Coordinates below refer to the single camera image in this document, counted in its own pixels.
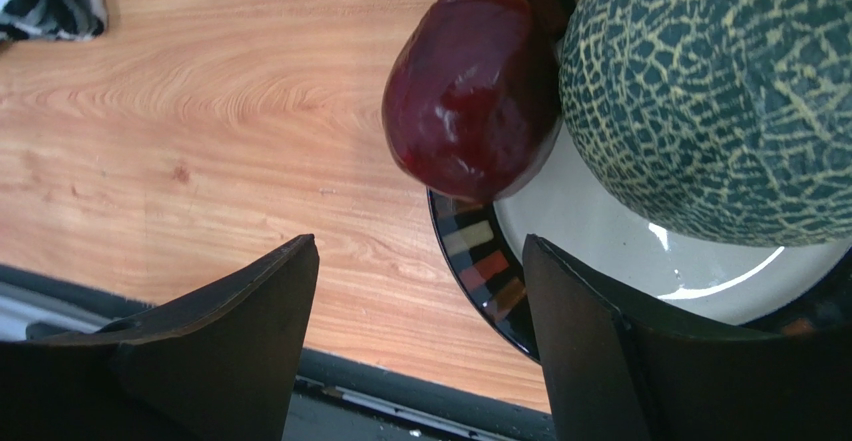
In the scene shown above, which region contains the zebra pattern cloth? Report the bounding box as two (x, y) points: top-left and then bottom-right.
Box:
(1, 0), (108, 42)

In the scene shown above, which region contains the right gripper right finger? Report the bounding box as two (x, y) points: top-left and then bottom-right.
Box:
(523, 235), (851, 440)

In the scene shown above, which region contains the black fruit plate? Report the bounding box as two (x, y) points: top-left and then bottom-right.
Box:
(429, 0), (851, 358)

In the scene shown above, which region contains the green cantaloupe melon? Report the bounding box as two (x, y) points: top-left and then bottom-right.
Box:
(560, 0), (851, 247)

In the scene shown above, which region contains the dark red apple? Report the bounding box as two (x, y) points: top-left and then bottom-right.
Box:
(381, 0), (561, 203)

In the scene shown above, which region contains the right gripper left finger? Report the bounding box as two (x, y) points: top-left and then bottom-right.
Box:
(1, 234), (319, 440)

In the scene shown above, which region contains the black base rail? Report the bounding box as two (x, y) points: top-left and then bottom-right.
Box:
(1, 266), (556, 440)

